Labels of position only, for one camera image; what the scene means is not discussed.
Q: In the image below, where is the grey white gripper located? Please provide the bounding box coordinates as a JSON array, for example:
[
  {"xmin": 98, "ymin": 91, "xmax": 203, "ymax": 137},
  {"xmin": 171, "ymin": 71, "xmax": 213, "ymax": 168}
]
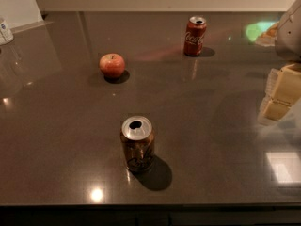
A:
[{"xmin": 265, "ymin": 0, "xmax": 301, "ymax": 105}]

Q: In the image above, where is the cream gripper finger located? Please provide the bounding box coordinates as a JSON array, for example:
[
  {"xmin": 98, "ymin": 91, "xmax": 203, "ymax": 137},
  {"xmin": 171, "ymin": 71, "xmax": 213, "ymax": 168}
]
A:
[{"xmin": 258, "ymin": 97, "xmax": 290, "ymax": 125}]

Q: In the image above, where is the red coke can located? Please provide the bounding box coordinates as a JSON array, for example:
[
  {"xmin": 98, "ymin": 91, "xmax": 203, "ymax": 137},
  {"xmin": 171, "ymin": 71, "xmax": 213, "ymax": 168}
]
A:
[{"xmin": 183, "ymin": 15, "xmax": 207, "ymax": 57}]

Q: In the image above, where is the orange brown soda can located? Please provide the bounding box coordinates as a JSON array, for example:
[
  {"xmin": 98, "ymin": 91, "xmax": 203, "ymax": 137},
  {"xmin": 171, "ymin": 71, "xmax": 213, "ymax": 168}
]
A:
[{"xmin": 120, "ymin": 116, "xmax": 154, "ymax": 173}]

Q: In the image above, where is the red apple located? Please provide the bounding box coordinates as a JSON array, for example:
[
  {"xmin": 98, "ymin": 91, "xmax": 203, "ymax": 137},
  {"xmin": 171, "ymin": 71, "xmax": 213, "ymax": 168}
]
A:
[{"xmin": 99, "ymin": 53, "xmax": 125, "ymax": 79}]

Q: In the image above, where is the white container with blue label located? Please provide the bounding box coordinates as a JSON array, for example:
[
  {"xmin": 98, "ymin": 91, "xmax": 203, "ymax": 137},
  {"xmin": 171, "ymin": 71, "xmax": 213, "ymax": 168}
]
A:
[{"xmin": 0, "ymin": 17, "xmax": 14, "ymax": 45}]

